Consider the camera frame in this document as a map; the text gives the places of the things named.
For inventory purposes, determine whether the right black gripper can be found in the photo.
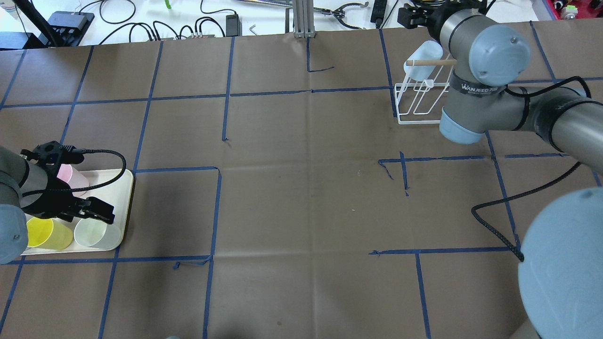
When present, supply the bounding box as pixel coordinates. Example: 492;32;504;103
397;2;445;33

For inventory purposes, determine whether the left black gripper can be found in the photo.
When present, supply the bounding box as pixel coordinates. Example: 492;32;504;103
33;176;115;225

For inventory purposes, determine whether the light blue plastic cup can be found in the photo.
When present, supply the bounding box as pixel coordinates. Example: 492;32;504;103
404;40;443;81

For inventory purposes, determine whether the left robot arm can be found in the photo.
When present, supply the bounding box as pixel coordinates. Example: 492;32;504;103
0;141;126;264

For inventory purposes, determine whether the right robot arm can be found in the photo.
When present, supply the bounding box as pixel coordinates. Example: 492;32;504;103
398;0;602;339

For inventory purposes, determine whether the pink plastic cup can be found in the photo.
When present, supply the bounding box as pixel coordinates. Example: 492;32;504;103
57;164;89;189

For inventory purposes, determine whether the yellow plastic cup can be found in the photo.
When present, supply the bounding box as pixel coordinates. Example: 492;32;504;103
26;218;73;250

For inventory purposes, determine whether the pale green plastic cup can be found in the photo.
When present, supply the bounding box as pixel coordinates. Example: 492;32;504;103
73;218;123;250

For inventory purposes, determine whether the cream plastic tray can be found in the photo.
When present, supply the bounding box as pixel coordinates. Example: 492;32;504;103
23;169;134;256

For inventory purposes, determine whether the black power adapter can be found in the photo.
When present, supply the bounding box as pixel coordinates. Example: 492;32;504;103
225;14;243;37

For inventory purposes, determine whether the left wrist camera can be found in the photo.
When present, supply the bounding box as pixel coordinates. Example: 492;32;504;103
20;141;85;165

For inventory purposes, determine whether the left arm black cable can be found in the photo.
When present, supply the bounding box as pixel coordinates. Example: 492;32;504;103
21;148;128;198

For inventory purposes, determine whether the white wire cup rack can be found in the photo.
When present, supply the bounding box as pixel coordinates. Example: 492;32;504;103
394;51;456;125

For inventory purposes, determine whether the aluminium frame post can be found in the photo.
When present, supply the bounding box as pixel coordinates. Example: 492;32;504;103
292;0;315;39

